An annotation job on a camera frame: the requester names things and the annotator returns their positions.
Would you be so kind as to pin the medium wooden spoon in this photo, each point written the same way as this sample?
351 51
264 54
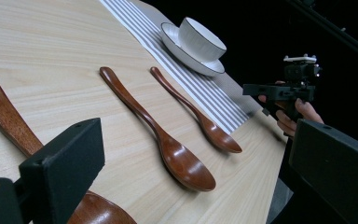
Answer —
180 161

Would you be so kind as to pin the white bowl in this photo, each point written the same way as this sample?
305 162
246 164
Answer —
199 40

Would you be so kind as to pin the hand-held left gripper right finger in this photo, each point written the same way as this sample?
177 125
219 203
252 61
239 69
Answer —
335 165

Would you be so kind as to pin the grey striped placemat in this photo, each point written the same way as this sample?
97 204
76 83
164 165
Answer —
199 87

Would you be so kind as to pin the dark metal stand bar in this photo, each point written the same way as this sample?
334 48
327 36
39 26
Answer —
332 28

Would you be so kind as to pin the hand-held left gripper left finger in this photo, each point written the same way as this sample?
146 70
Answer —
62 168

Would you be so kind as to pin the large wooden spoon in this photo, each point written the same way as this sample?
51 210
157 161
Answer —
6 118

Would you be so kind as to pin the white plate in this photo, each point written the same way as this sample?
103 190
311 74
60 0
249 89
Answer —
180 51

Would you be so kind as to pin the small wooden spoon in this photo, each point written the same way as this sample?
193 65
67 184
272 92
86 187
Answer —
217 133

